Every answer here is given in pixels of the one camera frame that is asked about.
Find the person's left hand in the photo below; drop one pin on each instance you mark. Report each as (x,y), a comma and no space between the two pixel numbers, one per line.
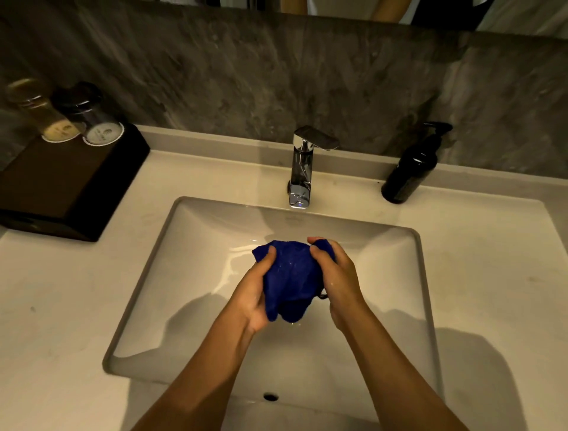
(247,298)

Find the person's right hand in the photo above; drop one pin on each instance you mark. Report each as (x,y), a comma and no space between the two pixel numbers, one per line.
(342,284)

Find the person's left thumb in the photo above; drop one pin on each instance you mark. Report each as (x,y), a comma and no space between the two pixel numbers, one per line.
(266,260)

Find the person's right thumb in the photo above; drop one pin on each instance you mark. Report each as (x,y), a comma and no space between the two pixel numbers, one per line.
(318,263)

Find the blue cloth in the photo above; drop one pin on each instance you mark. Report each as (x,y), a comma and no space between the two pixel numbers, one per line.
(290,277)

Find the person's right forearm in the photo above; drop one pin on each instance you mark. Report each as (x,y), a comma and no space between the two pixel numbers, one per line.
(390,373)

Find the person's left forearm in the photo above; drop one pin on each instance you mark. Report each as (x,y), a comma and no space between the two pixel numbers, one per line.
(202,373)

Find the white rectangular sink basin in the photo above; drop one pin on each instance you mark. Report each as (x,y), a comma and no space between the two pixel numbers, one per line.
(266,346)

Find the chrome faucet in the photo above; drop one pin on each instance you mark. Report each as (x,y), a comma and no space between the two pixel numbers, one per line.
(304,166)

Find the black pump soap bottle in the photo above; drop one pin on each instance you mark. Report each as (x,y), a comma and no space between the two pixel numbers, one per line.
(410,168)

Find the dark wooden tray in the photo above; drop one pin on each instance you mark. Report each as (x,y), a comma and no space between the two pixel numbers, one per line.
(66,186)

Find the clear glass cup with coaster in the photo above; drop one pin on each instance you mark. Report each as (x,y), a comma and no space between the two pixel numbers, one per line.
(91,115)

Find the amber glass cup with coaster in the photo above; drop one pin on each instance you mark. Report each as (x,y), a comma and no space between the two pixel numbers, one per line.
(42,113)

